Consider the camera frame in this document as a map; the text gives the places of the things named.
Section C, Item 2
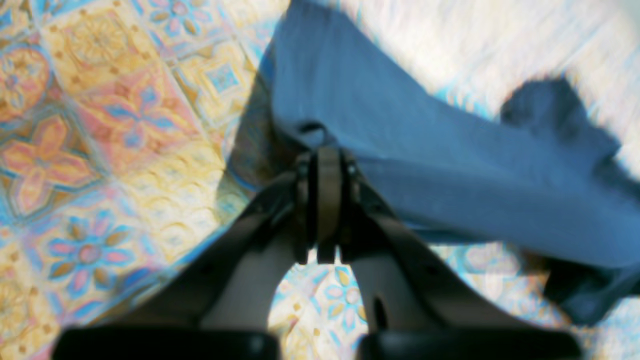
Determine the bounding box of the patterned colourful tablecloth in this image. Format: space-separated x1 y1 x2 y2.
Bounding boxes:
0 0 639 360

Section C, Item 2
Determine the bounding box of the dark navy t-shirt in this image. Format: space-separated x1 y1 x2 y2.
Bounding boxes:
267 0 640 325

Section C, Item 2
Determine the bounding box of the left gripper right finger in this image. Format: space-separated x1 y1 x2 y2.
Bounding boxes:
317 148 530 333

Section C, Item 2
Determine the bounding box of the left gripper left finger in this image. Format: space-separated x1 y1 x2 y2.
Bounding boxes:
115 153 317 332

